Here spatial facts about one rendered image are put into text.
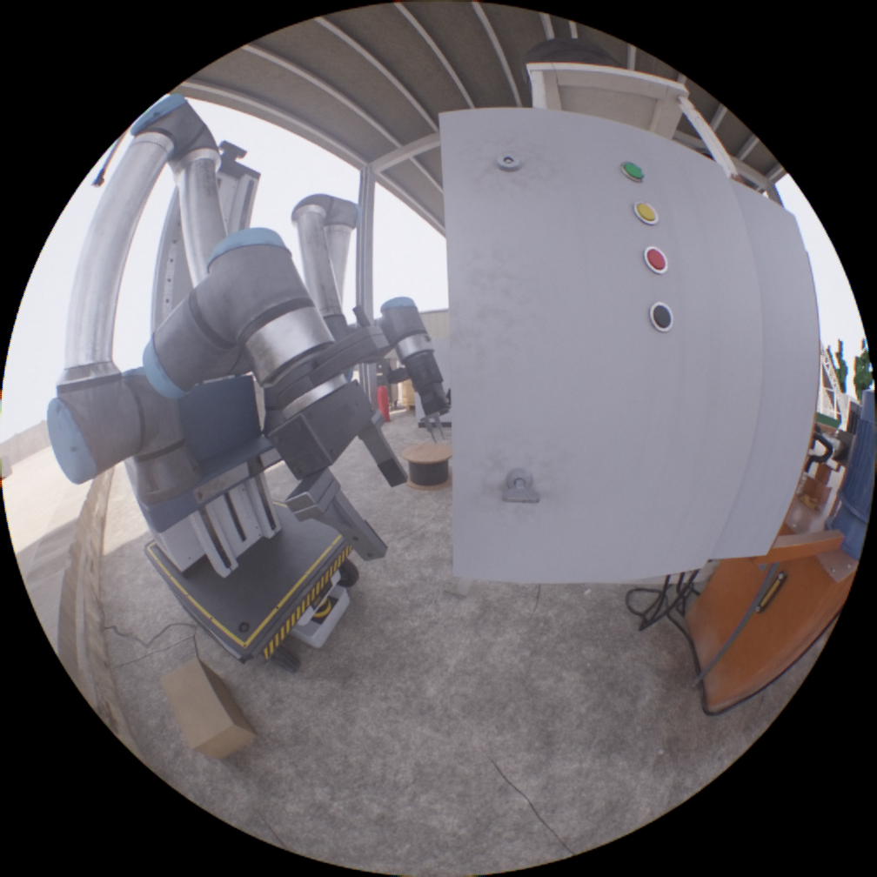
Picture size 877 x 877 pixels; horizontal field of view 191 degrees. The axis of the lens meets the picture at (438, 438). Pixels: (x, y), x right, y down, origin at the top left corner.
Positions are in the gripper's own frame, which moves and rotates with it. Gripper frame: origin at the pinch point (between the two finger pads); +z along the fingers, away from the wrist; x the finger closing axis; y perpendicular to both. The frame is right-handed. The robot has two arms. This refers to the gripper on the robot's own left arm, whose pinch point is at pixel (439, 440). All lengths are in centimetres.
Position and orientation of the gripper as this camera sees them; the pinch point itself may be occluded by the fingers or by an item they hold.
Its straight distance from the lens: 62.9
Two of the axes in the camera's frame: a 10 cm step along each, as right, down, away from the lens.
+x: 3.9, -1.7, 9.1
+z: 3.6, 9.3, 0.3
